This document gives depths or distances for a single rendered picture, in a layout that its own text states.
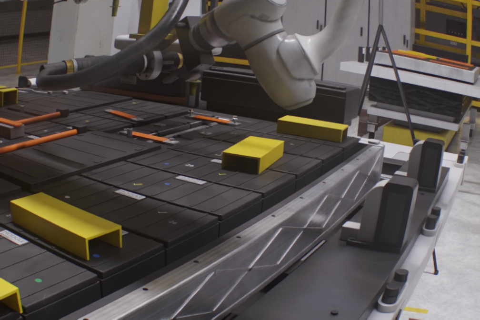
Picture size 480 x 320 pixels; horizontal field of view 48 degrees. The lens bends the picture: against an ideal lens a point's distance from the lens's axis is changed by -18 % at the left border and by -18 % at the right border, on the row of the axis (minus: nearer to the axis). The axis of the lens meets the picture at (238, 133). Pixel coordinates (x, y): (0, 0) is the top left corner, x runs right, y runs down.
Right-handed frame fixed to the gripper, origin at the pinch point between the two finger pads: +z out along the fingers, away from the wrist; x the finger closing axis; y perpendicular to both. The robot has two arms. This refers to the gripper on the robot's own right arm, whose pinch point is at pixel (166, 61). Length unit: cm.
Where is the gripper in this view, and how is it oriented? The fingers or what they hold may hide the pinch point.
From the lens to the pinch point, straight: 156.7
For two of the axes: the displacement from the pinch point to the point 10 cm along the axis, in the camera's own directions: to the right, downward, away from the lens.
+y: -6.7, 1.0, -7.3
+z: -6.8, 3.2, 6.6
